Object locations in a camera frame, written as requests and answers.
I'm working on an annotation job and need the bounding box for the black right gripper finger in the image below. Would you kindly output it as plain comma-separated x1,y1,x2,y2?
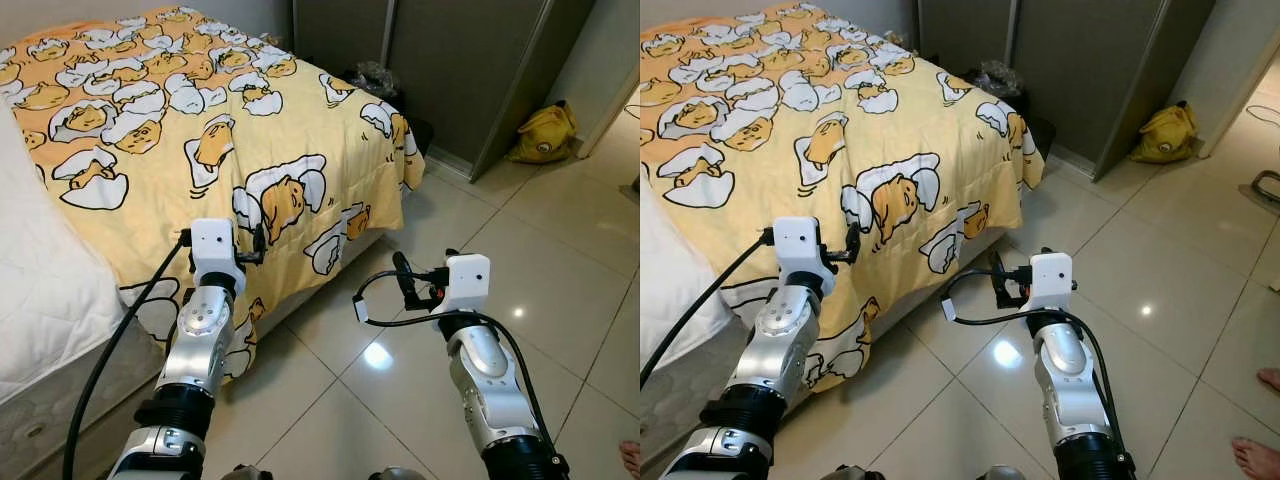
987,250,1013,306
392,251,421,311

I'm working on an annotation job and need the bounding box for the white quilted mattress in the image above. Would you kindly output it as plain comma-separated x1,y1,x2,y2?
640,180,741,461
0,95,166,480

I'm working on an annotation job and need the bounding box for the yellow egg print blanket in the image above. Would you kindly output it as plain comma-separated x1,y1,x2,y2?
640,3,1046,391
0,5,426,381

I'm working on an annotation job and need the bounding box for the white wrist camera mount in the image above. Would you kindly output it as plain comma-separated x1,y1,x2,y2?
772,217,839,296
440,253,493,319
188,218,249,296
1025,252,1076,316

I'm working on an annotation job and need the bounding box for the yellow plush bag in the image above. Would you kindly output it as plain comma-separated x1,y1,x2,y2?
1130,100,1201,165
508,100,579,165

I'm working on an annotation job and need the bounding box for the dark grey wardrobe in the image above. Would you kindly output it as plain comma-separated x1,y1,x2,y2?
915,0,1216,181
292,0,596,181

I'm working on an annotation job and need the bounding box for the crumpled dark plastic bag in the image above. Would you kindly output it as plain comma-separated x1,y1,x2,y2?
975,60,1026,101
345,60,401,101

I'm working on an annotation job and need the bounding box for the grey metal frame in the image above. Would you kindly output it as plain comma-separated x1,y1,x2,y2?
1250,170,1280,216

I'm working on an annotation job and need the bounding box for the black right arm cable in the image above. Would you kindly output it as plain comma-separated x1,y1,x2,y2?
940,268,1126,461
353,268,556,471

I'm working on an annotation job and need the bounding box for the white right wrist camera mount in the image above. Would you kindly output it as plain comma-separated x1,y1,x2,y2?
1025,252,1076,316
440,253,493,319

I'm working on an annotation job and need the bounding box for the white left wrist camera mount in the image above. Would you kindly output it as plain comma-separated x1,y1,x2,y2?
188,218,249,296
772,217,839,296

